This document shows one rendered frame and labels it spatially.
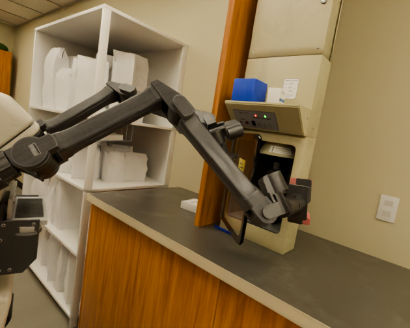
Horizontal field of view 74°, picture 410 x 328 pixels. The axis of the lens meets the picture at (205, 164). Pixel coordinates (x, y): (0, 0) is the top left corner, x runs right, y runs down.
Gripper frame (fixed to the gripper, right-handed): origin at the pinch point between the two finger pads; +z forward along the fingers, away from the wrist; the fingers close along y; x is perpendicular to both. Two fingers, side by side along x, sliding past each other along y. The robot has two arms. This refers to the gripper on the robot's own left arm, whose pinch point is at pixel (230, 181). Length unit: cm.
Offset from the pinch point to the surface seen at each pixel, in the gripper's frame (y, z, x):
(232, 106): -13.2, -25.9, -11.5
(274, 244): -9.8, 31.2, -0.4
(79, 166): 73, -20, -99
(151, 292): 44, 38, -16
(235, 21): -28, -59, -20
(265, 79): -30.3, -32.3, -11.7
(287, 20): -43, -51, -7
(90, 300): 83, 51, -55
